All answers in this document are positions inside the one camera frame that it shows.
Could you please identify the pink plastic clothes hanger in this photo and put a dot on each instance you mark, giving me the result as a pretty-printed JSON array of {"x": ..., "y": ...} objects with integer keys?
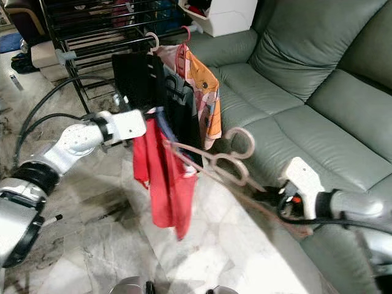
[{"x": 252, "y": 142}]

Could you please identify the red garment with navy trim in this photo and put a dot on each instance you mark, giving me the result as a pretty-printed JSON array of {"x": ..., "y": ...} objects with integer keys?
[{"x": 162, "y": 190}]

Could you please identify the pale hanger hook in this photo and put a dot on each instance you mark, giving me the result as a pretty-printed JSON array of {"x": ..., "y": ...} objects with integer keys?
[{"x": 156, "y": 41}]

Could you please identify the grey green leather sofa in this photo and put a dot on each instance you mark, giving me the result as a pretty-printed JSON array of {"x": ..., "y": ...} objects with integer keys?
[{"x": 312, "y": 104}]

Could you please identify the grey robot right leg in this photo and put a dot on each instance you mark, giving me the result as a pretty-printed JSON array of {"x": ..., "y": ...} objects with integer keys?
[{"x": 222, "y": 290}]

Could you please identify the dark graphic print shirt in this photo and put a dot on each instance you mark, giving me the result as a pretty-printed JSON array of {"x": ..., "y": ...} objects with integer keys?
[{"x": 187, "y": 116}]

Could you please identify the orange and pink garment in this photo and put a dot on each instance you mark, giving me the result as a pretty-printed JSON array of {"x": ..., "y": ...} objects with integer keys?
[{"x": 208, "y": 92}]

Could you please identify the black hanging garment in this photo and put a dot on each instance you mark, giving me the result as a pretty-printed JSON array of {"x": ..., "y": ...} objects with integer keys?
[{"x": 138, "y": 79}]

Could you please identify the white plastic laundry basket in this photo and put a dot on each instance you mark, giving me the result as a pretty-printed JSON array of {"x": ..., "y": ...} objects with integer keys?
[{"x": 226, "y": 18}]

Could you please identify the blue floor mat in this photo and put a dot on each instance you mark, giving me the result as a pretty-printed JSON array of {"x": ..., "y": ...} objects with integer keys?
[{"x": 11, "y": 43}]

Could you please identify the beige footstool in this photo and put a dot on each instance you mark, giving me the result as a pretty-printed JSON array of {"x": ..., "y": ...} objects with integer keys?
[{"x": 44, "y": 56}]

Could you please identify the black metal drying rack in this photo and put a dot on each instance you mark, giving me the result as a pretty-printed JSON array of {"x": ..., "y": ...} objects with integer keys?
[{"x": 66, "y": 57}]

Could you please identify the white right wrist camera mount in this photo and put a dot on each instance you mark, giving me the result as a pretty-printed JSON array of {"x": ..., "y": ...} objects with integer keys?
[{"x": 300, "y": 174}]

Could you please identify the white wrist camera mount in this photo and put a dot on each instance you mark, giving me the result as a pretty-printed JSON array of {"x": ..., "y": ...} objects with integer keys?
[
  {"x": 300, "y": 174},
  {"x": 128, "y": 125}
]

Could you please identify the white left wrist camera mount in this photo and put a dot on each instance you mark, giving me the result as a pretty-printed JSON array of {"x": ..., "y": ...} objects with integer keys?
[{"x": 128, "y": 125}]

